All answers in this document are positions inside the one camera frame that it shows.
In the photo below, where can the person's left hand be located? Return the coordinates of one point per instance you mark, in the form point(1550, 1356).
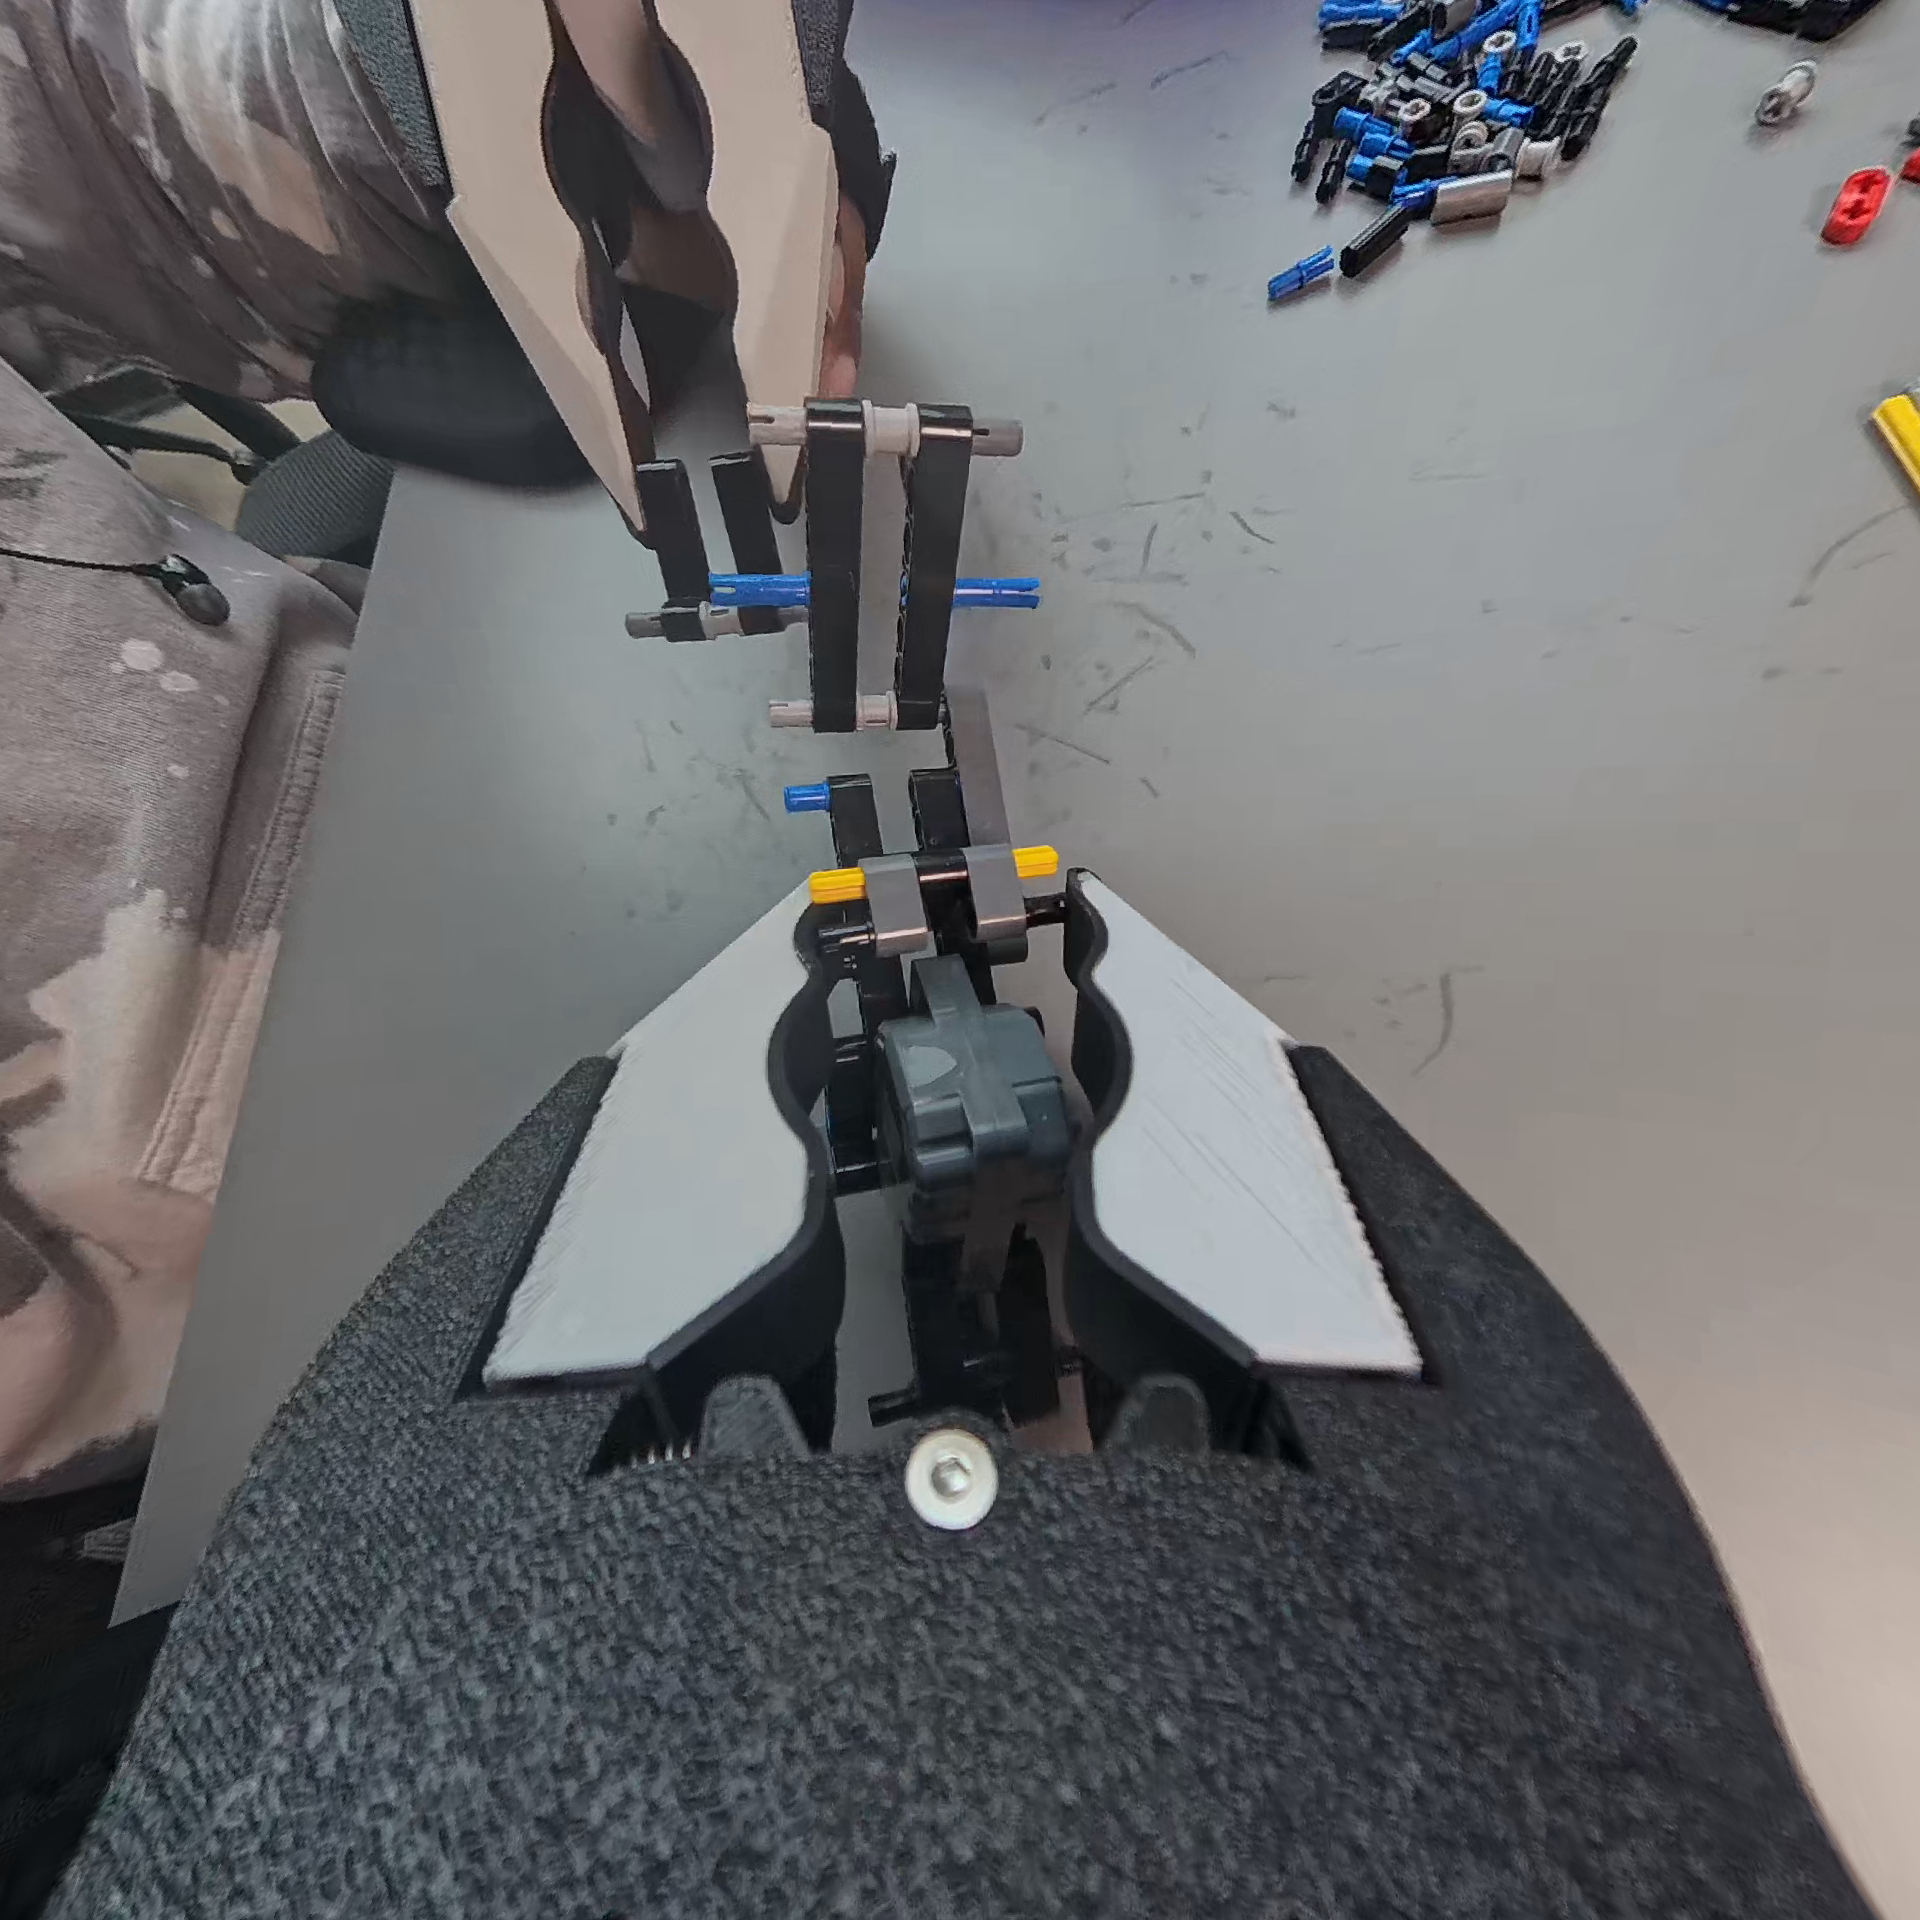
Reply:
point(844, 317)

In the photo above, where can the person's grey printed hoodie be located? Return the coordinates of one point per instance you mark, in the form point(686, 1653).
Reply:
point(120, 974)

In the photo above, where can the person's left forearm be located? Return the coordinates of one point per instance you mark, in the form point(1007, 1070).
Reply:
point(181, 182)

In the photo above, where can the grey desk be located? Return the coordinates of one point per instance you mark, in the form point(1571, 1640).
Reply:
point(1349, 751)

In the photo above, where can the pile of blue black pins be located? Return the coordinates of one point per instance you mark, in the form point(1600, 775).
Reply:
point(1440, 120)

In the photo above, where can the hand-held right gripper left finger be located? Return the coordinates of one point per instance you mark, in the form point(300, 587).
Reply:
point(676, 1200)

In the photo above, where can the yellow brick beam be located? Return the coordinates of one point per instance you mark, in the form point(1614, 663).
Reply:
point(1903, 435)

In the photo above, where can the brick vehicle chassis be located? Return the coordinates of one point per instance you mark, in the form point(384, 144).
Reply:
point(974, 1110)

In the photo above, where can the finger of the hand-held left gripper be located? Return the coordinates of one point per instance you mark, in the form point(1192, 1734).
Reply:
point(495, 182)
point(780, 182)

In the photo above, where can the small silver connector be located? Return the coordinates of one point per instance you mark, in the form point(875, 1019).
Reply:
point(1785, 92)

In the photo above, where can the grey axle pin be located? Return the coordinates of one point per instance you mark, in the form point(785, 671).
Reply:
point(662, 620)

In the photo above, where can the small red brick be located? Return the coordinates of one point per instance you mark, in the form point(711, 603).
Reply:
point(1856, 207)

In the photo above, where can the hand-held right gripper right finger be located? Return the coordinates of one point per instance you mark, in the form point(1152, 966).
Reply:
point(1245, 1184)

